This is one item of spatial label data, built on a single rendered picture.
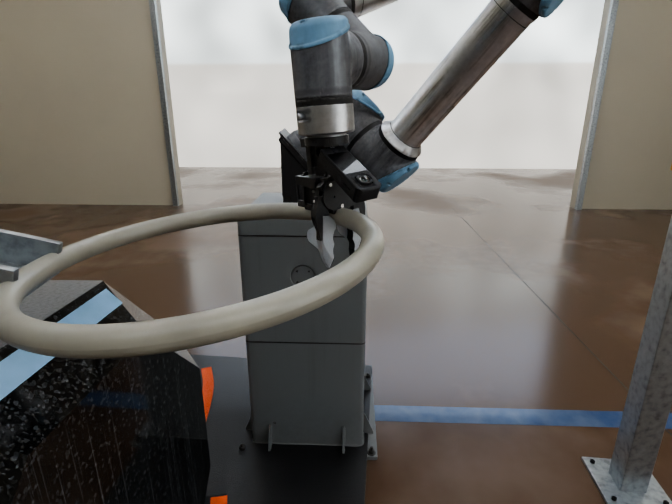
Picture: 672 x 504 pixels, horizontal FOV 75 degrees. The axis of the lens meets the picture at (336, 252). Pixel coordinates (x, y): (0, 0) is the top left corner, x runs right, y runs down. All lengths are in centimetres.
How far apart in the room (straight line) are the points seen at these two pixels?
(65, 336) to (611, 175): 595
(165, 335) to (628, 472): 157
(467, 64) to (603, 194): 499
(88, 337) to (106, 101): 562
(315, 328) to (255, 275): 26
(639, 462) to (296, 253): 123
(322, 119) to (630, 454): 141
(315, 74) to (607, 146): 548
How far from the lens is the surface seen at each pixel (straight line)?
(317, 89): 68
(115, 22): 596
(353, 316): 142
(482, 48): 123
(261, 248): 137
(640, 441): 171
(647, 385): 160
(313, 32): 69
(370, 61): 77
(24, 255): 77
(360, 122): 140
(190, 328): 40
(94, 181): 622
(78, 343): 44
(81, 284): 90
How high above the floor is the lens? 116
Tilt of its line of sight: 18 degrees down
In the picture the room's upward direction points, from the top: straight up
